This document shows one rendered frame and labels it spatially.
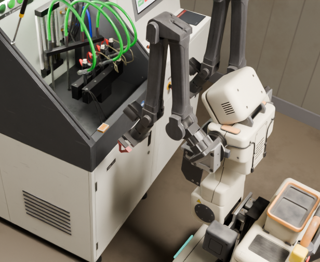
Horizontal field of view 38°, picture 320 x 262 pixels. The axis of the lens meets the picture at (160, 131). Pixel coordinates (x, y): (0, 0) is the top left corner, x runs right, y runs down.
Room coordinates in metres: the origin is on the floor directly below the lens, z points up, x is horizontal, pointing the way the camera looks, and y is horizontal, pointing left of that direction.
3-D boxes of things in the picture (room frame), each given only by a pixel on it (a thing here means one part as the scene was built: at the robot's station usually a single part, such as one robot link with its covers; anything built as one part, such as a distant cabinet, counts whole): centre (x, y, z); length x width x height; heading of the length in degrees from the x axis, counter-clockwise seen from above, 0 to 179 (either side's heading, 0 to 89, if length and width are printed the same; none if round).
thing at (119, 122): (1.78, 0.17, 0.87); 0.62 x 0.04 x 0.16; 157
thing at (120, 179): (1.77, 0.16, 0.44); 0.65 x 0.02 x 0.68; 157
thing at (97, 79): (1.98, 0.35, 0.91); 0.34 x 0.10 x 0.15; 157
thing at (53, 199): (1.88, 0.42, 0.39); 0.70 x 0.58 x 0.79; 157
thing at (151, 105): (1.38, 0.03, 1.40); 0.11 x 0.06 x 0.43; 149
